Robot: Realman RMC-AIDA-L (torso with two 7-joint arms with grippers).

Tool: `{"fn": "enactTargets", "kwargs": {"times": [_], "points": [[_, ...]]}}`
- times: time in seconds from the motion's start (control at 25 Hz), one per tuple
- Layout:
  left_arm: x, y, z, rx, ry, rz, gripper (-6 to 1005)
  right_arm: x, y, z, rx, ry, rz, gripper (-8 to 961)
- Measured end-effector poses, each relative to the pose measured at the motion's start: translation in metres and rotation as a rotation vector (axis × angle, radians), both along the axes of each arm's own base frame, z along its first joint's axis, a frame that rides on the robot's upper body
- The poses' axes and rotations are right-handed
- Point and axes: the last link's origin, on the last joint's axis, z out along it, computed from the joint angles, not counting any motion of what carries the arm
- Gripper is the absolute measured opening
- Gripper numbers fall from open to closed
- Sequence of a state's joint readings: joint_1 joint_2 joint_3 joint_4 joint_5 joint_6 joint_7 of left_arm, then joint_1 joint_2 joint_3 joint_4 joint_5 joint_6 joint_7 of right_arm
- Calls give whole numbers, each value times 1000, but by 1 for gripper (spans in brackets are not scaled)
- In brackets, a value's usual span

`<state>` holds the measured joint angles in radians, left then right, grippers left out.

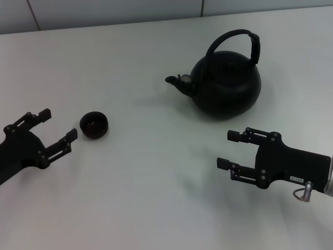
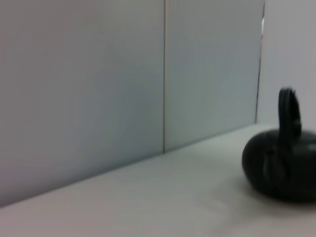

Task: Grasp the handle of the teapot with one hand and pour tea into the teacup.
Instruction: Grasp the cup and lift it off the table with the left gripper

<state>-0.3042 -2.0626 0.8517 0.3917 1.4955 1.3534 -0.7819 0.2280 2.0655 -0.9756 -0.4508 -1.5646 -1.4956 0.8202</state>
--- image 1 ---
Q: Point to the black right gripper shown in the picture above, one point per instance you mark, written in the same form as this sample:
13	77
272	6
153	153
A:
288	161

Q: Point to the small black teacup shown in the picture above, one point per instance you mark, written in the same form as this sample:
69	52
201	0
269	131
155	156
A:
93	125

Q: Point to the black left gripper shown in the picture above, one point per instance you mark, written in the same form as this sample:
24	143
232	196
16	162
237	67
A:
18	151

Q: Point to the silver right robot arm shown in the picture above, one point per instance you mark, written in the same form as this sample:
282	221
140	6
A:
329	177

